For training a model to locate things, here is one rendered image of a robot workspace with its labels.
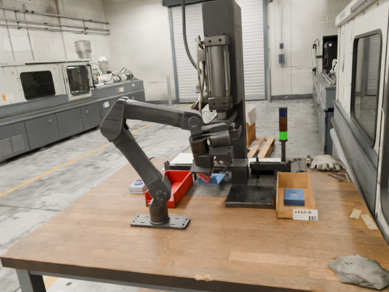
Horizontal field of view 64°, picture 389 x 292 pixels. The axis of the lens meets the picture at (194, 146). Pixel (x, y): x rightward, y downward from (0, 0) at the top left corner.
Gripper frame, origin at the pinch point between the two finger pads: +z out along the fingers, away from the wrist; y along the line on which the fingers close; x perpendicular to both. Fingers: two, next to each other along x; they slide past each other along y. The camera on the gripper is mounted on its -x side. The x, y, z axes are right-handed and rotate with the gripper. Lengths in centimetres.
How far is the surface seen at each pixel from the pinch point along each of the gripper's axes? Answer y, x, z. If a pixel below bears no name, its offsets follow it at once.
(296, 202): 1.0, -30.4, 10.2
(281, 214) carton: -7.1, -25.8, 7.1
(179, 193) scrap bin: 0.4, 12.6, 8.9
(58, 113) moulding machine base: 372, 433, 220
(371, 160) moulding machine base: 32, -60, 18
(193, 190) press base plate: 9.2, 10.5, 16.8
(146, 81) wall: 865, 480, 417
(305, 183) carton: 16.0, -34.2, 16.1
